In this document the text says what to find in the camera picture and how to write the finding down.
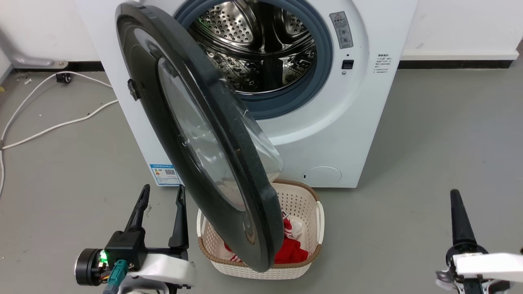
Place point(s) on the red and white clothing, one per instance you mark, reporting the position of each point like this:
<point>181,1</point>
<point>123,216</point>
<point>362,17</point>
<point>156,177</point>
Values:
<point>292,251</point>

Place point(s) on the round white filter cover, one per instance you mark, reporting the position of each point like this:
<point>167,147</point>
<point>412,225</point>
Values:
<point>322,175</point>

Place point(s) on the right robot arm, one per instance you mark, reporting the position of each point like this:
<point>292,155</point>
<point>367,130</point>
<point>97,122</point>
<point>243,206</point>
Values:
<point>515,288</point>

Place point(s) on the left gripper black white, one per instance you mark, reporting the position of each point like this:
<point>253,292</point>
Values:
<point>126,249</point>

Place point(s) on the grey warning sticker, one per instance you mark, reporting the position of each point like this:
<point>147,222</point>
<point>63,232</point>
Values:
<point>341,29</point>

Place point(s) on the black round washing machine door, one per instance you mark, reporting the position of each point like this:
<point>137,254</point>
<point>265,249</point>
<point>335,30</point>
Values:
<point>261,212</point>

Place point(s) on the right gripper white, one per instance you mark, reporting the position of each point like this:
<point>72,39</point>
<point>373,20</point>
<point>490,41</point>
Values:
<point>490,265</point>

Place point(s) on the cream plastic laundry basket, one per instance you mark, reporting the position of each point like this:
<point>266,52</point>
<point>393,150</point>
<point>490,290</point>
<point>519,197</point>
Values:
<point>302,200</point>

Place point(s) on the stainless steel perforated drum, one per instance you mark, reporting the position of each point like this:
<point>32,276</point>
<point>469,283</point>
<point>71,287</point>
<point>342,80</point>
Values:
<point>253,41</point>

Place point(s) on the blue energy label sticker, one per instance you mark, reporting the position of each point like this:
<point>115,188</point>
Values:
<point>163,174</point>

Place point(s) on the grey-blue rubber door gasket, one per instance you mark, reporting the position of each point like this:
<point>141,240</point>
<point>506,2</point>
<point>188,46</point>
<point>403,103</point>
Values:
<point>322,61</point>

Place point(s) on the white front-load washing machine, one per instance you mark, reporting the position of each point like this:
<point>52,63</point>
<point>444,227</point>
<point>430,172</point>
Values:
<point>367,122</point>

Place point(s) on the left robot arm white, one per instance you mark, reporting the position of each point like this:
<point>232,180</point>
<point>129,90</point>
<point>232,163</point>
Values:
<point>139,290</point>

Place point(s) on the black door lock slot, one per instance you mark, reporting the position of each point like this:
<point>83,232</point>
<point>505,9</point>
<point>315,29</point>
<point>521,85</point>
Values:
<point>347,64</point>

